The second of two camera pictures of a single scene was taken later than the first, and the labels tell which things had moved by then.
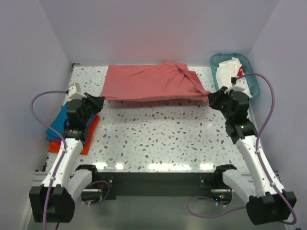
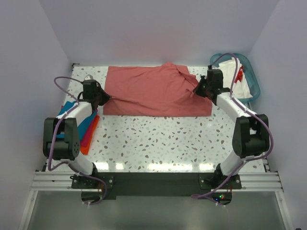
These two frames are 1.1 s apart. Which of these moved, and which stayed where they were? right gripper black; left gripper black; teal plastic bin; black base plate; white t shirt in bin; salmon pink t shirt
Moved: salmon pink t shirt; left gripper black; right gripper black
Stayed: black base plate; white t shirt in bin; teal plastic bin
